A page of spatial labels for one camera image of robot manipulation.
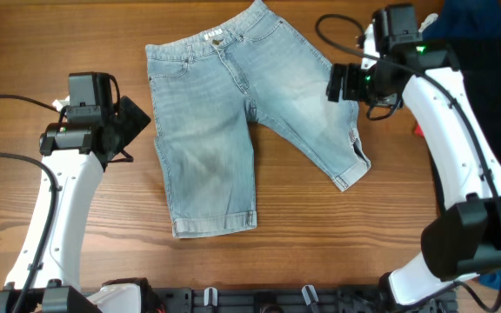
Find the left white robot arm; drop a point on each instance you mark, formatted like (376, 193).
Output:
(95, 125)

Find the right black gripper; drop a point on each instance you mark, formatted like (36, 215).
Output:
(335, 83)

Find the dark blue garment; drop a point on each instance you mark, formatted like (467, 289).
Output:
(466, 19)

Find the red garment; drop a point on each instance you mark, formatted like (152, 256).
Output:
(418, 131)

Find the black garment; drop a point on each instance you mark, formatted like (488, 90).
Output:
(479, 61)

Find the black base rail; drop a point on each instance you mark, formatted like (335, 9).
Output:
(276, 300)

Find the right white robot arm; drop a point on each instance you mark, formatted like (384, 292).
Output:
(452, 86)

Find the light blue denim shorts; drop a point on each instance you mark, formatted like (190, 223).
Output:
(207, 89)

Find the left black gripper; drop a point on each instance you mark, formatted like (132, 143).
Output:
(133, 122)

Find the white garment tag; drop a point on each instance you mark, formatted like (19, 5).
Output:
(431, 18)

